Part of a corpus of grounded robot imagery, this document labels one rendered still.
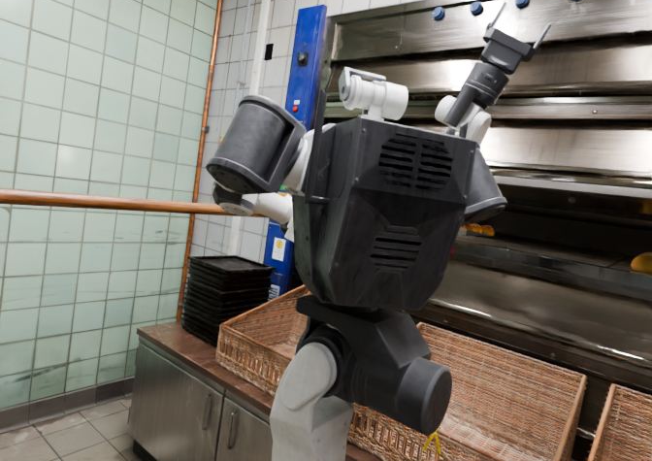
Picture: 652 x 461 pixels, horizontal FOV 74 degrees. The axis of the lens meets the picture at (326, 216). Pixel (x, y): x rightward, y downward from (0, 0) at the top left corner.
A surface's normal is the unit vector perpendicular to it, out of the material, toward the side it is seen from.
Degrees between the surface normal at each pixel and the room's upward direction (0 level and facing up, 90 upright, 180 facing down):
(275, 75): 90
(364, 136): 90
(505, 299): 70
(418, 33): 90
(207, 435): 90
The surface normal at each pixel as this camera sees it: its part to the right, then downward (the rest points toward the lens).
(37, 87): 0.78, 0.14
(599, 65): -0.52, -0.38
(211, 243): -0.61, -0.05
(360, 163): 0.31, 0.10
